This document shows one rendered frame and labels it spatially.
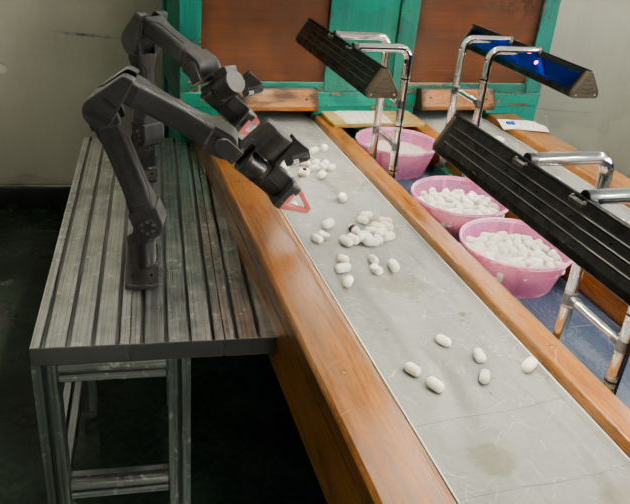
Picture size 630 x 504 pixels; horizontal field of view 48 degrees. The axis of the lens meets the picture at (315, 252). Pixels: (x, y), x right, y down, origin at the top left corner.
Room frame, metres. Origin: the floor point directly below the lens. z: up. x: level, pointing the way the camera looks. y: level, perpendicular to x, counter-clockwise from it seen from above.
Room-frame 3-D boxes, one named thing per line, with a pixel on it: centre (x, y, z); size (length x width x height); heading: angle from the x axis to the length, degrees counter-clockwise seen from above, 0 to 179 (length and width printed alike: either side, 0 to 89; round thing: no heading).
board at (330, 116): (2.37, -0.16, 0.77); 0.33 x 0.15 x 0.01; 109
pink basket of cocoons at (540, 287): (1.49, -0.47, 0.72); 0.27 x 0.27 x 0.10
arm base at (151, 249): (1.38, 0.39, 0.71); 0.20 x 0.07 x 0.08; 14
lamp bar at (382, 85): (1.91, -0.02, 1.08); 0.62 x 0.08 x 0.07; 19
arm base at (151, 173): (1.96, 0.53, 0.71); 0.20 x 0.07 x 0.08; 14
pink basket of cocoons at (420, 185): (1.75, -0.37, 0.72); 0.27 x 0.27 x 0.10
